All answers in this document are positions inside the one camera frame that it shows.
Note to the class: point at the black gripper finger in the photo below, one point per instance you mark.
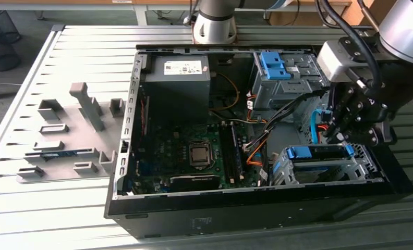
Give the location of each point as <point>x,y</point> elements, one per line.
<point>373,132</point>
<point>345,109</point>

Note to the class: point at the hard disk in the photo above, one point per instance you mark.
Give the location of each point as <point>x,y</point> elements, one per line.
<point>298,152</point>

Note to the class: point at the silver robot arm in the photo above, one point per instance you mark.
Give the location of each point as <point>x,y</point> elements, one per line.
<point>404,34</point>

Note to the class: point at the metal disk bay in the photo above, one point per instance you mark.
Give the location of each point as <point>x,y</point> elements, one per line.
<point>331,163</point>

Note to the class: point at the grey metal drive cage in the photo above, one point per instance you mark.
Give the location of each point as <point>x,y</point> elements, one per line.
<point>290,89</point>

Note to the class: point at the brown wooden cabinet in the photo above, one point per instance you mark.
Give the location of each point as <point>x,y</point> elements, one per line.
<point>379,7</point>

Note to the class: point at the installed RAM stick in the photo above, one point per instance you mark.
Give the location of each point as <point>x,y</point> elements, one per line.
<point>238,156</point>

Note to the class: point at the black RAM slot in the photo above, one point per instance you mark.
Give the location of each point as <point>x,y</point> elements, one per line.
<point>226,156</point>

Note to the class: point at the CPU socket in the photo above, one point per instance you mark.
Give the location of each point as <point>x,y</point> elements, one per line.
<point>199,142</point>

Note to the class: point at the silver CPU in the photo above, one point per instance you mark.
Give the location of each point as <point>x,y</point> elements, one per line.
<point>199,154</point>

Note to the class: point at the grey power supply unit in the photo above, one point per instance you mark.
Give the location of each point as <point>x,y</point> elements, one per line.
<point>183,68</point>

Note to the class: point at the black graphics card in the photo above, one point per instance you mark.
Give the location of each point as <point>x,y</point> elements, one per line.
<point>195,181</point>

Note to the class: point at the black PC case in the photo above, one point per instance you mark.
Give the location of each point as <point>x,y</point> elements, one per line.
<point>227,216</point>

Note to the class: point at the green motherboard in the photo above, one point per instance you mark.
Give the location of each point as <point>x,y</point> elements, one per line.
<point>164,161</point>

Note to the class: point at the grey parts rack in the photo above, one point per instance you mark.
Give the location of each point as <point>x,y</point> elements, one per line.
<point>70,140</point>

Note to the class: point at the loose RAM stick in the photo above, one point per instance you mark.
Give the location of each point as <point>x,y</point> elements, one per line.
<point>58,154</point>

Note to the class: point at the black mesh waste basket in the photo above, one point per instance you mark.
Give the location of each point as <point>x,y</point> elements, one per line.
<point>1,52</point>

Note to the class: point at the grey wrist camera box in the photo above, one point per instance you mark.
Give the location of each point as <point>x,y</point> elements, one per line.
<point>334,62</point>

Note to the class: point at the blue plastic drive bracket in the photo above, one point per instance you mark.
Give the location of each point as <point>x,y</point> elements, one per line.
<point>274,67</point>

